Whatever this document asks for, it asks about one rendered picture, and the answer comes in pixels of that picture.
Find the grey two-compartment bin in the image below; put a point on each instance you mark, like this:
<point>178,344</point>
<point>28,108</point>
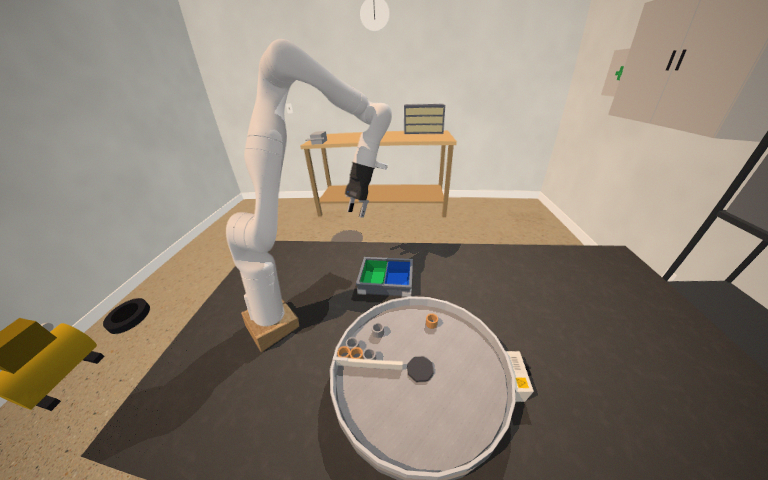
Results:
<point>385,276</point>

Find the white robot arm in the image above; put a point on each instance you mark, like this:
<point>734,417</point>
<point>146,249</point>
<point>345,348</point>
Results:
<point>280,66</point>

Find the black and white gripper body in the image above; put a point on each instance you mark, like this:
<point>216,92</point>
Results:
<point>362,170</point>

